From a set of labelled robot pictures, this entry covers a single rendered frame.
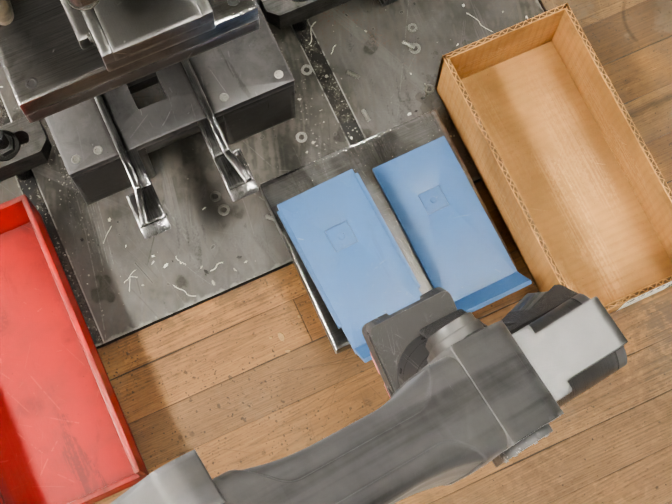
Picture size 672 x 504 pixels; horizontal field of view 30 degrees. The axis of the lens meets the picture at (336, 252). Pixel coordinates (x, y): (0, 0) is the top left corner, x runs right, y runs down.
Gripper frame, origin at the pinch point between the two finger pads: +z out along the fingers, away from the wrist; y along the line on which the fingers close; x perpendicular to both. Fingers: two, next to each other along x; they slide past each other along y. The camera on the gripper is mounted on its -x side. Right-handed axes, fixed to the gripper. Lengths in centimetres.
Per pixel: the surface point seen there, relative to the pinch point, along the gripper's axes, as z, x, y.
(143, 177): 9.9, 12.0, 18.5
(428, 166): 10.7, -10.5, 8.5
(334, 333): 6.8, 3.5, 0.2
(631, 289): 3.7, -21.1, -7.4
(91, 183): 14.7, 15.9, 19.1
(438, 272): 6.5, -6.7, 1.0
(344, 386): 6.6, 4.6, -4.3
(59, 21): 0.0, 13.0, 32.6
